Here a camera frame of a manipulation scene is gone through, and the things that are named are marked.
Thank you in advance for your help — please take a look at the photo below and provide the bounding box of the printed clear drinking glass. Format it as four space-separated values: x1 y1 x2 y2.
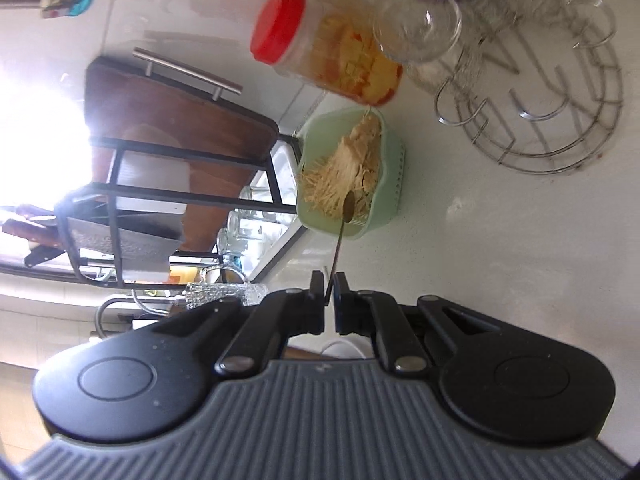
217 227 251 261

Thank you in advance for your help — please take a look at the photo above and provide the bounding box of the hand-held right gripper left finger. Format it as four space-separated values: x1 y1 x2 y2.
150 270 327 380

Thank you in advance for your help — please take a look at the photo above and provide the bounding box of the pile of dried tofu sticks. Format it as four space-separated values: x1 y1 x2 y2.
299 112 386 221

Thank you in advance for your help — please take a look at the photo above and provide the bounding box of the white cutting board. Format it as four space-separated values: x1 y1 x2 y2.
115 152 193 283

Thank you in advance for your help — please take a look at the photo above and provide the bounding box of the red lid plastic jar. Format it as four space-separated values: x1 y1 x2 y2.
250 0 405 107

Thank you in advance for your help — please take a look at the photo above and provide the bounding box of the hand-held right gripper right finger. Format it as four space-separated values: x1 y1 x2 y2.
335 271 502 377

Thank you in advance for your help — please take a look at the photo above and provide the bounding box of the tall clear glass pitcher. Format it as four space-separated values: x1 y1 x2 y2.
372 0 465 81

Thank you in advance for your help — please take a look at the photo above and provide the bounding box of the metal grater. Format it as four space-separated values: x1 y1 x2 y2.
65 215 183 267

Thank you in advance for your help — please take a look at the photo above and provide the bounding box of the black metal rack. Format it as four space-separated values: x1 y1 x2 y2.
54 132 305 291

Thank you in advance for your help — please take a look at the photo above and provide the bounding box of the brown handle knife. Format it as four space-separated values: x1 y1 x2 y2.
1 221 66 251

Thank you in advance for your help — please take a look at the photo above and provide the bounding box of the orange label bottle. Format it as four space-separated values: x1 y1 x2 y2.
167 264 203 286

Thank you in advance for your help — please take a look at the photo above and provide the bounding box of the rose gold spoon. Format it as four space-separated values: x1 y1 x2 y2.
324 190 357 307

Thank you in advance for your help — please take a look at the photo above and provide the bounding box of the textured glass mug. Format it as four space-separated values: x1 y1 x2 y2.
185 281 271 310

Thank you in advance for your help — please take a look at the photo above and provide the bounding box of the white drying tray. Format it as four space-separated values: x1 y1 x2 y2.
247 142 307 283

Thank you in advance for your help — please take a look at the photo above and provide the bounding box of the brown wooden cutting board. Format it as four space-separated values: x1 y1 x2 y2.
85 47 281 253

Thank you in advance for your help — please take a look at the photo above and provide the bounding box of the metal wire cup rack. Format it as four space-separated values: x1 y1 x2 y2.
434 0 626 175

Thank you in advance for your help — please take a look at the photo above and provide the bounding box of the chrome sink faucet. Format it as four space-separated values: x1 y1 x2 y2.
96 294 191 343

